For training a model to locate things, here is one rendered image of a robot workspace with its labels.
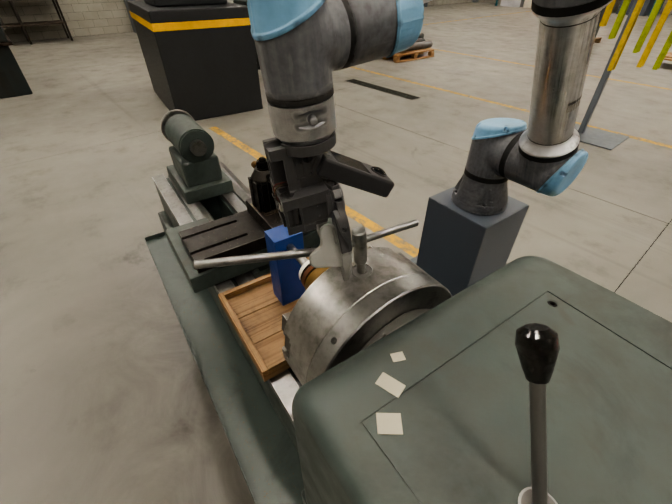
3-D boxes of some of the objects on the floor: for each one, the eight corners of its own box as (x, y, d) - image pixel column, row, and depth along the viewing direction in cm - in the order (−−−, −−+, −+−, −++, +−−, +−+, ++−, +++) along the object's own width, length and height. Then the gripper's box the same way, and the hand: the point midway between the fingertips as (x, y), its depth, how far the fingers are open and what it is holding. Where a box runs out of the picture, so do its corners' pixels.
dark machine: (264, 109, 519) (242, -70, 397) (178, 124, 470) (123, -75, 347) (225, 82, 639) (199, -62, 517) (154, 92, 590) (106, -65, 467)
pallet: (408, 51, 879) (409, 44, 870) (434, 56, 825) (436, 49, 816) (370, 56, 822) (371, 49, 813) (396, 63, 768) (397, 55, 759)
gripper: (251, 118, 47) (280, 237, 61) (282, 176, 35) (310, 307, 49) (311, 105, 49) (326, 223, 63) (362, 155, 37) (366, 287, 51)
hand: (336, 252), depth 56 cm, fingers open, 11 cm apart
